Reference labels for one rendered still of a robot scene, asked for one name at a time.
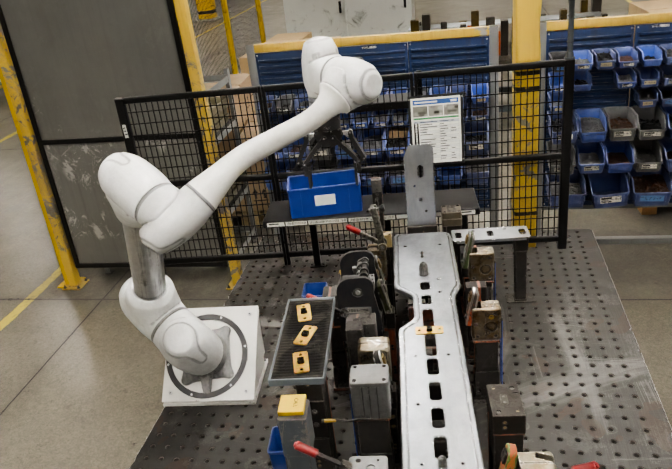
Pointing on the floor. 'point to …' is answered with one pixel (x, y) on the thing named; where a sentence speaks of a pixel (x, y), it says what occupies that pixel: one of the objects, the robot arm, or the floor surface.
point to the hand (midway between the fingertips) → (333, 181)
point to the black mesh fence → (369, 152)
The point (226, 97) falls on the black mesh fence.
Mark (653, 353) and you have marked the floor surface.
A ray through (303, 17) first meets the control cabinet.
